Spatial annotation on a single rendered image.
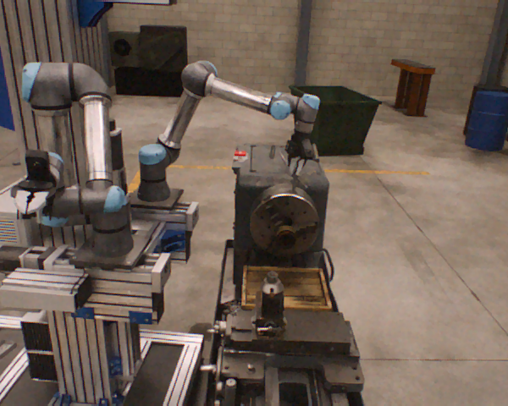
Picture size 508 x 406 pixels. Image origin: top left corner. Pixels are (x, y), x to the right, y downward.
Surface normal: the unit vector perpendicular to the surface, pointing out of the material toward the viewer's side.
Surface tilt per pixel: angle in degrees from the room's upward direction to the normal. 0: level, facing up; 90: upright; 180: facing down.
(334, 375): 0
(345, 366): 0
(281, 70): 90
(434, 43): 90
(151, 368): 0
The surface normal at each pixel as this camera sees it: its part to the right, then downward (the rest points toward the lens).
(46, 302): -0.10, 0.39
